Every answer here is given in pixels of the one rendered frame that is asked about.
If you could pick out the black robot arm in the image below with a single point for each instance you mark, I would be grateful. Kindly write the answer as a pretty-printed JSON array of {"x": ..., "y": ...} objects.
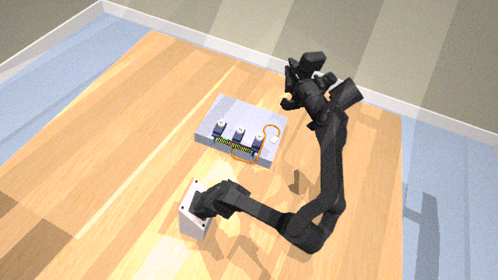
[{"x": 329, "y": 121}]

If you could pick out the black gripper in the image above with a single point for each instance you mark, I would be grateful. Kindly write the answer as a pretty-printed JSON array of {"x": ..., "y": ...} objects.
[{"x": 303, "y": 87}]

